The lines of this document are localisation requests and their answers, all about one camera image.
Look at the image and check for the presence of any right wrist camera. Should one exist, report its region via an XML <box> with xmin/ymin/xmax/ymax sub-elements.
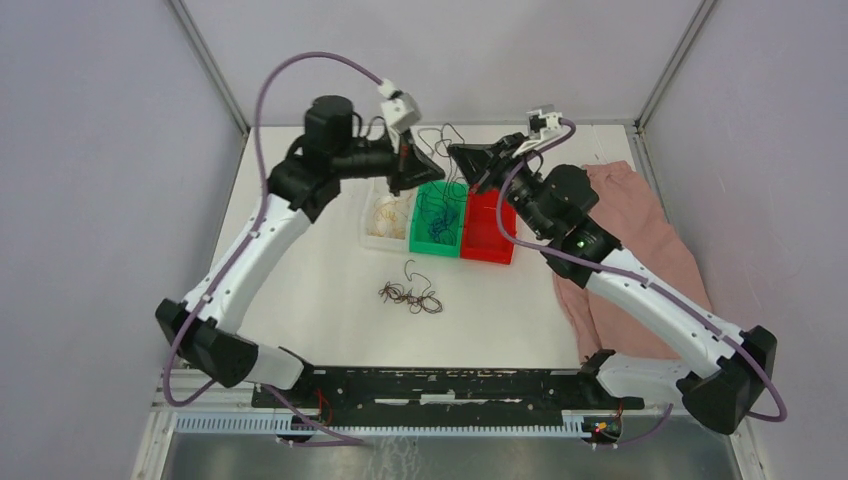
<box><xmin>526</xmin><ymin>104</ymin><xmax>564</xmax><ymax>151</ymax></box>

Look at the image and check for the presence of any green plastic bin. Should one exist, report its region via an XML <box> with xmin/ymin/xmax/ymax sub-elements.
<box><xmin>409</xmin><ymin>181</ymin><xmax>469</xmax><ymax>258</ymax></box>

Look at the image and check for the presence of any white cable duct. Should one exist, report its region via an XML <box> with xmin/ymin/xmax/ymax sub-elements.
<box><xmin>174</xmin><ymin>412</ymin><xmax>590</xmax><ymax>439</ymax></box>

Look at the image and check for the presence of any red plastic bin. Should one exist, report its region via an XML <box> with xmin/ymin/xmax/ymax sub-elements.
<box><xmin>460</xmin><ymin>190</ymin><xmax>515</xmax><ymax>265</ymax></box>

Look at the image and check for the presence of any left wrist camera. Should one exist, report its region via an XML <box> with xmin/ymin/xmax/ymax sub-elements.
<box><xmin>380</xmin><ymin>90</ymin><xmax>422</xmax><ymax>152</ymax></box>

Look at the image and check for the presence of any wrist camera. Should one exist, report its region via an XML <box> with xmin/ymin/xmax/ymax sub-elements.
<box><xmin>380</xmin><ymin>90</ymin><xmax>422</xmax><ymax>152</ymax></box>
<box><xmin>526</xmin><ymin>104</ymin><xmax>564</xmax><ymax>151</ymax></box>

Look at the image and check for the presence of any pink cloth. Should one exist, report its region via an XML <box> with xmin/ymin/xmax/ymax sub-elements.
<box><xmin>551</xmin><ymin>160</ymin><xmax>713</xmax><ymax>364</ymax></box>

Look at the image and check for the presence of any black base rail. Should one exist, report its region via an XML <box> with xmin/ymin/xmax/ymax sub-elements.
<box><xmin>282</xmin><ymin>366</ymin><xmax>645</xmax><ymax>427</ymax></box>

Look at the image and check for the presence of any yellow cable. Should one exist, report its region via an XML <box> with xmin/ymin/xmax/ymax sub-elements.
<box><xmin>367</xmin><ymin>195</ymin><xmax>413</xmax><ymax>240</ymax></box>

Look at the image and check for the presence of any cable pile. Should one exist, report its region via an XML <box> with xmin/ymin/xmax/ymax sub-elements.
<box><xmin>377</xmin><ymin>259</ymin><xmax>445</xmax><ymax>317</ymax></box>

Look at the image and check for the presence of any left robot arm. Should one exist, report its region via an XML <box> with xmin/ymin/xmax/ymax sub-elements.
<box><xmin>155</xmin><ymin>92</ymin><xmax>445</xmax><ymax>407</ymax></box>

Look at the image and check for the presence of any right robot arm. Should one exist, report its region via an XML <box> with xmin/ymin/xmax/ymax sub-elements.
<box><xmin>447</xmin><ymin>134</ymin><xmax>788</xmax><ymax>435</ymax></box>

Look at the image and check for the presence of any clear plastic bin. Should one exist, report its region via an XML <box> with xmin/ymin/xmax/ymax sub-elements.
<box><xmin>358</xmin><ymin>178</ymin><xmax>418</xmax><ymax>253</ymax></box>

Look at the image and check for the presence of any dark thin cable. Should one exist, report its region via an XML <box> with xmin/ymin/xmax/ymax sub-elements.
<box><xmin>415</xmin><ymin>185</ymin><xmax>468</xmax><ymax>246</ymax></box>

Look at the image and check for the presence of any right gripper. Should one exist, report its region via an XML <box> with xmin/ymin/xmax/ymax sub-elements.
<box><xmin>450</xmin><ymin>131</ymin><xmax>553</xmax><ymax>238</ymax></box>

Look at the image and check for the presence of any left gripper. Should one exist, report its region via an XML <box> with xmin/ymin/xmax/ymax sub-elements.
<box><xmin>331</xmin><ymin>124</ymin><xmax>444</xmax><ymax>196</ymax></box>

